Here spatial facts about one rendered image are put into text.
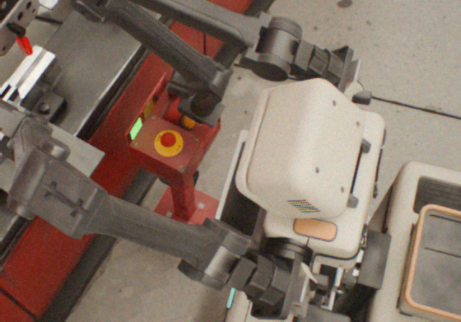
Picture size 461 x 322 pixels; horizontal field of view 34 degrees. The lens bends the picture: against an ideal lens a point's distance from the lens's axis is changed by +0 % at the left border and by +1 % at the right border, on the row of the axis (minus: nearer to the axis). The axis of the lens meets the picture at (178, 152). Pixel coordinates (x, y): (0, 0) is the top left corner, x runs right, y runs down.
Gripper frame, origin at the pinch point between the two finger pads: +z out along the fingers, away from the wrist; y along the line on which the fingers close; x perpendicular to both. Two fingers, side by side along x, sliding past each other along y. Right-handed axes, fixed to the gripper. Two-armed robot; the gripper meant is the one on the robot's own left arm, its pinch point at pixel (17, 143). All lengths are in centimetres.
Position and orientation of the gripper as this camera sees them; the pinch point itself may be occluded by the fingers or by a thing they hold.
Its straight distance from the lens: 167.8
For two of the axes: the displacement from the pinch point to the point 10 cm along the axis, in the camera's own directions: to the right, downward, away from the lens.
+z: -3.4, 1.4, 9.3
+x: 7.8, 6.0, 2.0
